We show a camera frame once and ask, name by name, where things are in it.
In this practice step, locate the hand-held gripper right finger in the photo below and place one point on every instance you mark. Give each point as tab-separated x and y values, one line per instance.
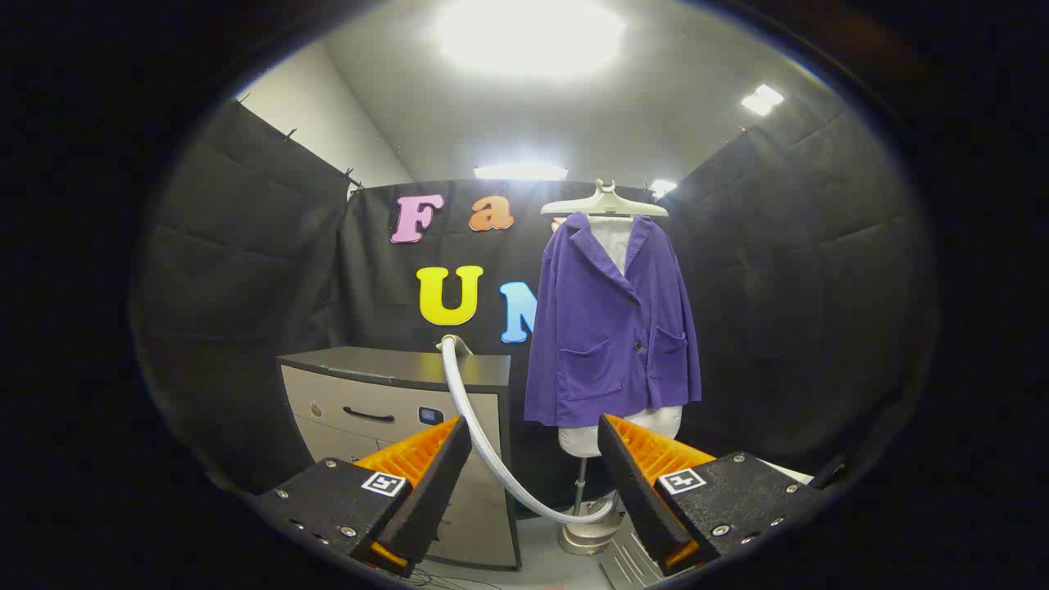
635	492

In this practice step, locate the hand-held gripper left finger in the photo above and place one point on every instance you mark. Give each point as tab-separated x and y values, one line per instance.
434	492

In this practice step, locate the white clothes hanger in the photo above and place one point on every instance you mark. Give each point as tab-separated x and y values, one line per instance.
604	201

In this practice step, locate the grey ribbed base unit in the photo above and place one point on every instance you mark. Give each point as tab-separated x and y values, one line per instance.
627	561

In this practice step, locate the white mannequin torso on stand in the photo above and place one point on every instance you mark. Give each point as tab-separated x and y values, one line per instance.
582	438

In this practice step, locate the grey drawer cabinet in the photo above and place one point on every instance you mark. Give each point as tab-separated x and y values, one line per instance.
385	369

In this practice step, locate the black backdrop cloth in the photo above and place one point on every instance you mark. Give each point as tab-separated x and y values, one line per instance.
246	287

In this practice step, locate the small ceiling light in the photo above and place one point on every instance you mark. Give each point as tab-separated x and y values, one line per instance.
662	188

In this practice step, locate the long ceiling light strip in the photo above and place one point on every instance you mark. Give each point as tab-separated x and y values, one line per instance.
520	172

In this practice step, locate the square ceiling light panel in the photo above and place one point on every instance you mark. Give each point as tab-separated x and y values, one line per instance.
762	99

